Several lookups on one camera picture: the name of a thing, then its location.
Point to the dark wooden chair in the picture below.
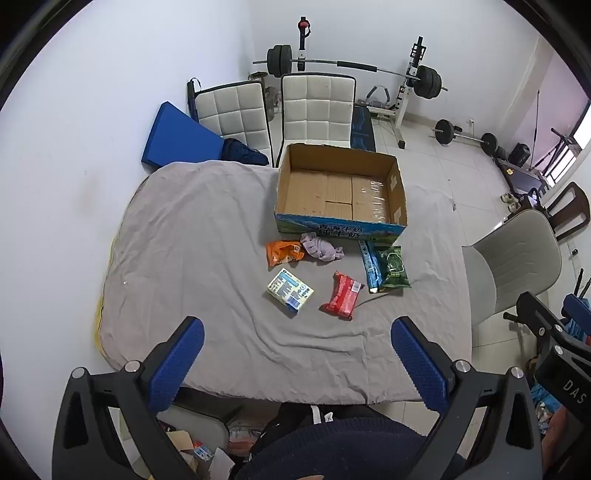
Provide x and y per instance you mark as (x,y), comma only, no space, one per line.
(570,207)

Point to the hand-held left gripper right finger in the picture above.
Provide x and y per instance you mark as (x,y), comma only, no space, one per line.
(419,364)

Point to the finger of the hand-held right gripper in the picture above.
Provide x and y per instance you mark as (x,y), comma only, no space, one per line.
(579,314)
(540,321)

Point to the pair of pale slippers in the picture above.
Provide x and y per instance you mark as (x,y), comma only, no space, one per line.
(509,199)

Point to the pile of cardboard scraps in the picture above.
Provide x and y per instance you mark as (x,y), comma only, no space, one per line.
(194,450)

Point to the long blue packet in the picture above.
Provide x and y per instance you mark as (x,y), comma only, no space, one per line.
(370,267)

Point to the green snack packet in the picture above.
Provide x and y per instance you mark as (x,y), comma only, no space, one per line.
(393,267)

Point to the black blue weight bench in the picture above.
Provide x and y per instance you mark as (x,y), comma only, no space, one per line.
(362,129)

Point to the black treadmill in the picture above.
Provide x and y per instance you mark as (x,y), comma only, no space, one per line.
(521,177)

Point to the red snack packet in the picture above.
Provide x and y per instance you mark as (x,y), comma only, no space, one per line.
(342,295)

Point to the pink socks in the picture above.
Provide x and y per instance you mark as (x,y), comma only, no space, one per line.
(318,248)

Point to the white blue tissue pack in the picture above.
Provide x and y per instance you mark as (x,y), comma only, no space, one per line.
(290,290)

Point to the white quilted chair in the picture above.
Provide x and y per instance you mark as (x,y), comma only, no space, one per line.
(233,115)
(316,110)

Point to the white barbell rack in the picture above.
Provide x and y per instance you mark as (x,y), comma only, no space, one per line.
(404,106)

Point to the orange snack packet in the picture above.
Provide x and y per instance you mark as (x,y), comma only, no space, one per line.
(284,253)

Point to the grey shell chair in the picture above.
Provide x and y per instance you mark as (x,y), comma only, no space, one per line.
(517,258)

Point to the black speaker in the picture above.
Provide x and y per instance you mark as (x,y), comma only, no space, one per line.
(520,155)

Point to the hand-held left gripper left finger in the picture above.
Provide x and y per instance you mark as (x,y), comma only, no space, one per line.
(178,364)

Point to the cardboard box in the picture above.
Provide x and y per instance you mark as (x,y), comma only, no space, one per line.
(339,194)

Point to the blue foam mat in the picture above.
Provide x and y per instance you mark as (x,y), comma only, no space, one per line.
(178,138)

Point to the person's dark navy sweater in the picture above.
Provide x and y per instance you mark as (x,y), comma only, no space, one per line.
(341,447)

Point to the long barbell with black plates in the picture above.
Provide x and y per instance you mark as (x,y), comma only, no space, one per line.
(279,60)

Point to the short barbell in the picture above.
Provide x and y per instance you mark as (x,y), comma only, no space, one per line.
(444,131)

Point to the thin black pole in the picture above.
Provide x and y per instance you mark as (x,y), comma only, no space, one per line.
(535,129)

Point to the dark blue jacket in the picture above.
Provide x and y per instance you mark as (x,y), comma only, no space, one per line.
(242,152)

